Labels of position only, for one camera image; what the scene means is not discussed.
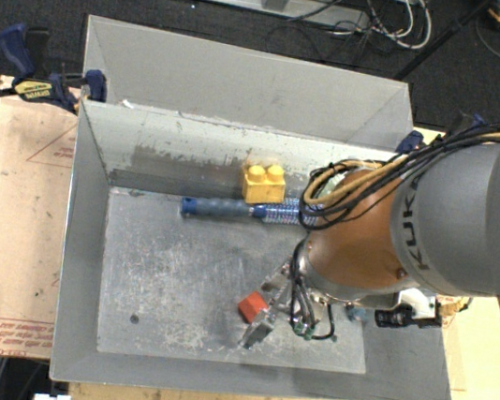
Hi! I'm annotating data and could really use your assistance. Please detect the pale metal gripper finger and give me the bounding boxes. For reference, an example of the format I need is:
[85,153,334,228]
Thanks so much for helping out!
[259,262,291,297]
[238,304,281,355]

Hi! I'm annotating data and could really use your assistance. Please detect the red block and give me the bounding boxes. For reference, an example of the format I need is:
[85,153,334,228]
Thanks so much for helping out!
[234,288,273,328]

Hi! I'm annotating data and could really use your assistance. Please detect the grey metal bin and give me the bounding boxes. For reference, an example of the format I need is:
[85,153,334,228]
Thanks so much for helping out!
[28,13,500,400]

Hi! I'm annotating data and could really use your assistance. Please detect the yellow toy brick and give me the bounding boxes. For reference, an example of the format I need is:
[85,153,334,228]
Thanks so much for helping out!
[236,158,290,210]

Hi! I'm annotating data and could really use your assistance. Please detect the brown cardboard board red print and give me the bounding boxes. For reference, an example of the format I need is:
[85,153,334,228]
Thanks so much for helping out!
[0,74,96,370]

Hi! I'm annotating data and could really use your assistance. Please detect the blue handled tool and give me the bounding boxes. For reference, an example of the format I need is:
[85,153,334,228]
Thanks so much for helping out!
[178,178,327,242]

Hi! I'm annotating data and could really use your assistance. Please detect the black cylinder on white bracket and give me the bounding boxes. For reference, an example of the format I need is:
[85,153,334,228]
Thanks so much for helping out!
[372,282,449,339]

